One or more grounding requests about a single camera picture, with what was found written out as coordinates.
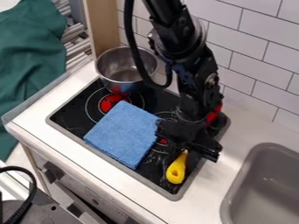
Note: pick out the toy sink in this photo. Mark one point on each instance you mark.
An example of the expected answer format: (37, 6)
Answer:
(264, 186)

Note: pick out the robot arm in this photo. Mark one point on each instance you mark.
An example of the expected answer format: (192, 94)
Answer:
(183, 43)

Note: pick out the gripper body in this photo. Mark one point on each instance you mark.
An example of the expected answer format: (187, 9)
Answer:
(187, 131)

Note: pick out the silver pot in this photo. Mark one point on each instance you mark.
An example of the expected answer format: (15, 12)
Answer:
(120, 71)

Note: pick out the toy stove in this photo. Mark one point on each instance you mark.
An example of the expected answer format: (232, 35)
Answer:
(97, 116)

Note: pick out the green cloth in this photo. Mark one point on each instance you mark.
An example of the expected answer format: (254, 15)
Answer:
(27, 58)

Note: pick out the yellow toy knife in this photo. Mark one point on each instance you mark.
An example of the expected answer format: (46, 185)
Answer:
(176, 172)

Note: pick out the blue cloth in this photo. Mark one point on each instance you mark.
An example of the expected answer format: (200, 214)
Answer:
(124, 134)

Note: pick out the grey metal rack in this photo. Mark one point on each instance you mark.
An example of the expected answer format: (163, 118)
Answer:
(76, 40)

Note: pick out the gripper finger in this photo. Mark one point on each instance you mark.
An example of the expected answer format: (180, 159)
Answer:
(192, 163)
(173, 154)

